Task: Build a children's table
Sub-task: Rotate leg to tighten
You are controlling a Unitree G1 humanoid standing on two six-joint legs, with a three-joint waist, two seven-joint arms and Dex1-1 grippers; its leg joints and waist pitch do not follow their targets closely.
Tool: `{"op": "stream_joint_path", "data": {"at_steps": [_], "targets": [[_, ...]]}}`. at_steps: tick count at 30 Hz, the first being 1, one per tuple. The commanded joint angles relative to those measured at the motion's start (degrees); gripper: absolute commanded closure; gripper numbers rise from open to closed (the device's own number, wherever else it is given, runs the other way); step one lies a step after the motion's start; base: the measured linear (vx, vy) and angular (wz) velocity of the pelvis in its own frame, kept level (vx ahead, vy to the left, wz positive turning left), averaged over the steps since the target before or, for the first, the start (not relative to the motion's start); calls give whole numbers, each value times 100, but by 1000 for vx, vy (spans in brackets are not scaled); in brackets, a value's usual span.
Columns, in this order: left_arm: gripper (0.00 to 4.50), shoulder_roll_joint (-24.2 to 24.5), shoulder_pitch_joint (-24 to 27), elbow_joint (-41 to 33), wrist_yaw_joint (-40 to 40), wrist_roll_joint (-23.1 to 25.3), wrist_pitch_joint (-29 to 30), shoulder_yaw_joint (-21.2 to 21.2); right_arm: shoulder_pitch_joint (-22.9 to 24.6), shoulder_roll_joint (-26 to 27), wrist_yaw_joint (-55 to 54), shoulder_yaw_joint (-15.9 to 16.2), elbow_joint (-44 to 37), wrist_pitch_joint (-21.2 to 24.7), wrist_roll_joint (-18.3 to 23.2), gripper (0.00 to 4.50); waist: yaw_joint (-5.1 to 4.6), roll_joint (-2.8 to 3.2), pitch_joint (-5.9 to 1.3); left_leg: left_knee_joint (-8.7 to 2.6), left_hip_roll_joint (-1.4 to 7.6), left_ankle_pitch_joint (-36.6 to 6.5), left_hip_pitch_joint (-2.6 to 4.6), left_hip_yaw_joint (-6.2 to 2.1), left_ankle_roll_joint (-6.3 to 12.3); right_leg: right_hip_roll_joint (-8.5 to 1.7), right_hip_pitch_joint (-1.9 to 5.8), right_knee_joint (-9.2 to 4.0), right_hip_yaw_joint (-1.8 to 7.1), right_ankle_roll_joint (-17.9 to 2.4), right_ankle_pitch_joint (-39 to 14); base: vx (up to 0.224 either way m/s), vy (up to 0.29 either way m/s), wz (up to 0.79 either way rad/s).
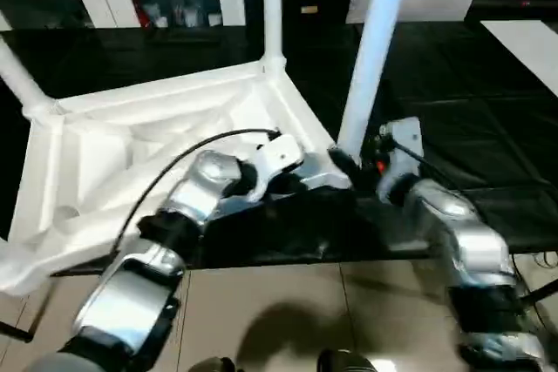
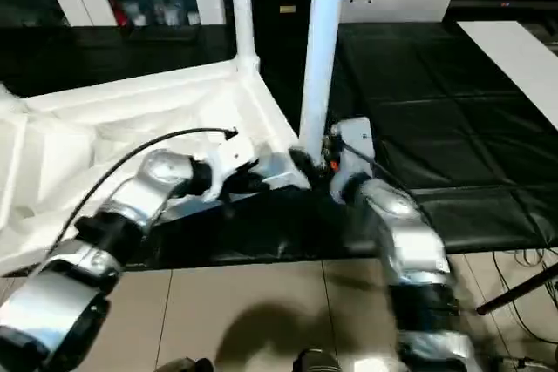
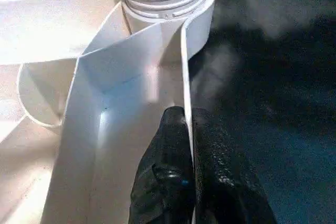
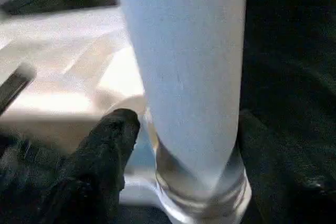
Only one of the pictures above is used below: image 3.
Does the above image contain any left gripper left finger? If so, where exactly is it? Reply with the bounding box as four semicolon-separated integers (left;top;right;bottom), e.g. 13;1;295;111
130;106;197;224

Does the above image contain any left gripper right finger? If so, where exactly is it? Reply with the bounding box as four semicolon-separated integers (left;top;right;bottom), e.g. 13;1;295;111
193;109;278;224

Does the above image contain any white plastic table top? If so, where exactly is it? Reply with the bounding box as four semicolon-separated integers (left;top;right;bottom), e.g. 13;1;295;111
0;0;218;224

